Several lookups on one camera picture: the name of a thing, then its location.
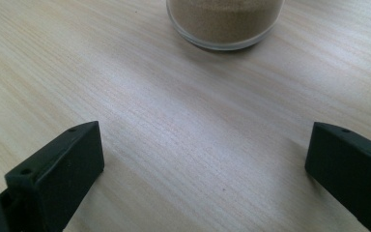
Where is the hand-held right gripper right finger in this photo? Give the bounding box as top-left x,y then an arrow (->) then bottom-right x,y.
304,121 -> 371,232

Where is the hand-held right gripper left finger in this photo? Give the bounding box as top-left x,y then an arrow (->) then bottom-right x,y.
5,121 -> 105,232

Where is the glass jar with brown grains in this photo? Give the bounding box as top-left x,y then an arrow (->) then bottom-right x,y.
165,0 -> 286,51

